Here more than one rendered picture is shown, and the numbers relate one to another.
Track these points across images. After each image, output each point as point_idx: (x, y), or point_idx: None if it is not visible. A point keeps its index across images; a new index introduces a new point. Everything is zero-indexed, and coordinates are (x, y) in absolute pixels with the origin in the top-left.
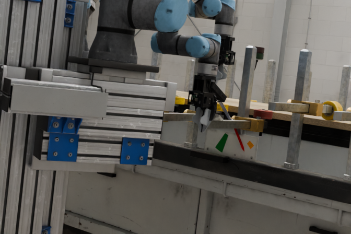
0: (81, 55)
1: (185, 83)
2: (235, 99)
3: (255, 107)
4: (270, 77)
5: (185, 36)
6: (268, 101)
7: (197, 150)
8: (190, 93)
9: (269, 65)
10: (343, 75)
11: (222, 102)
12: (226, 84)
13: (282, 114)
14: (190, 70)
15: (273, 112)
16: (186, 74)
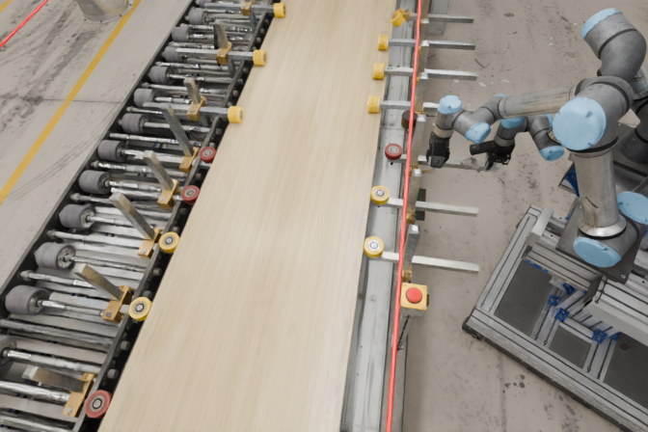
0: (637, 185)
1: (64, 385)
2: (187, 253)
3: (334, 176)
4: (132, 208)
5: (548, 124)
6: (148, 225)
7: (417, 215)
8: (508, 158)
9: (122, 202)
10: (173, 115)
11: (426, 170)
12: (106, 288)
13: (377, 140)
14: (50, 371)
15: (376, 148)
16: (52, 382)
